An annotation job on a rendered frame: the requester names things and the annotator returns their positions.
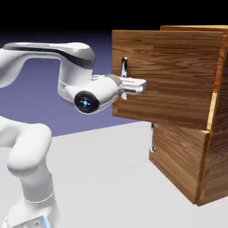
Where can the wooden cabinet door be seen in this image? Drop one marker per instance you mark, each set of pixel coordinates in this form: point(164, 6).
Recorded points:
point(169, 62)
point(178, 160)

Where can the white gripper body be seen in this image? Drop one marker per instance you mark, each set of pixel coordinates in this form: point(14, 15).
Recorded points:
point(135, 85)

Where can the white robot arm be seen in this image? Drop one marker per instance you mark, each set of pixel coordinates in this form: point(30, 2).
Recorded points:
point(76, 71)

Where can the wooden cabinet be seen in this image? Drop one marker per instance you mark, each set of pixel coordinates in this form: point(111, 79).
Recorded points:
point(219, 160)

